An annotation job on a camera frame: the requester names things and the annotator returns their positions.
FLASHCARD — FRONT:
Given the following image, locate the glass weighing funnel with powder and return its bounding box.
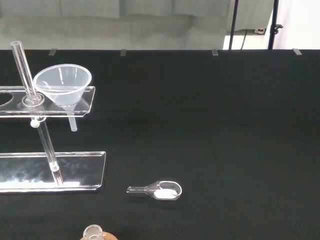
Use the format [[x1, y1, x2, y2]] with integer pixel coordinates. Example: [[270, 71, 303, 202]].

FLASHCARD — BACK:
[[126, 180, 183, 201]]

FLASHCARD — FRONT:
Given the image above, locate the clear acrylic funnel stand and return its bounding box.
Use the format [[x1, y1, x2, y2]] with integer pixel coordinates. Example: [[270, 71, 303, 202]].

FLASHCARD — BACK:
[[0, 40, 107, 195]]

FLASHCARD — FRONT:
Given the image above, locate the thin black stand pole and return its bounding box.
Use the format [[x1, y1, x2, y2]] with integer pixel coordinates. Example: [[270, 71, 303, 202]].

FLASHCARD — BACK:
[[228, 0, 240, 50]]

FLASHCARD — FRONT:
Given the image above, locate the black bench cloth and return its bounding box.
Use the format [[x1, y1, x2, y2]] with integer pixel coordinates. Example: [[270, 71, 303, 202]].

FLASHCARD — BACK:
[[0, 49, 320, 240]]

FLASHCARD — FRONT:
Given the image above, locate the grey curtain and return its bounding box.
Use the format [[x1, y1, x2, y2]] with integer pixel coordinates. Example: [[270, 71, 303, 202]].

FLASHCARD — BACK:
[[0, 0, 274, 51]]

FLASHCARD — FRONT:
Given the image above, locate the small glass round-bottom flask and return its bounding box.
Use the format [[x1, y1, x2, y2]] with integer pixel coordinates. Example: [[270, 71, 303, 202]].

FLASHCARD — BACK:
[[83, 224, 103, 240]]

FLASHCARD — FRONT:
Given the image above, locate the black tripod pole with clamp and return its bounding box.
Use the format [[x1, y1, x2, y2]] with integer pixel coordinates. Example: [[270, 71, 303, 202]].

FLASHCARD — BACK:
[[268, 0, 284, 50]]

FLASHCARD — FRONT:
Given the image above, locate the black floor cable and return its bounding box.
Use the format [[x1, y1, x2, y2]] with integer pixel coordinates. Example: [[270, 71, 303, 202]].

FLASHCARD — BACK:
[[240, 29, 248, 50]]

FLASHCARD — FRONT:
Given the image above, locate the cork ring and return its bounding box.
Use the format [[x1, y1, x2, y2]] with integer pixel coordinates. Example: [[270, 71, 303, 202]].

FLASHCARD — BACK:
[[98, 231, 118, 240]]

